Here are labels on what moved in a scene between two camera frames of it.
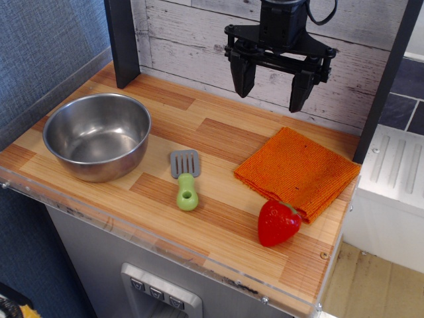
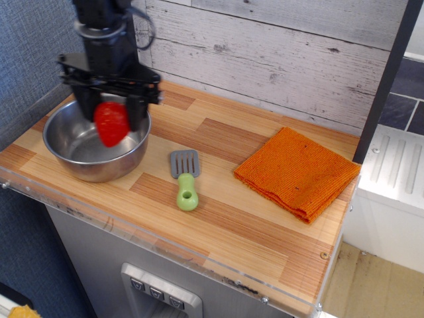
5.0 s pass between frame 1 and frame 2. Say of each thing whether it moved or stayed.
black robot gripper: moved
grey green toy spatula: stayed
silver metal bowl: stayed
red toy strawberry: moved
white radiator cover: stayed
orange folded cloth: stayed
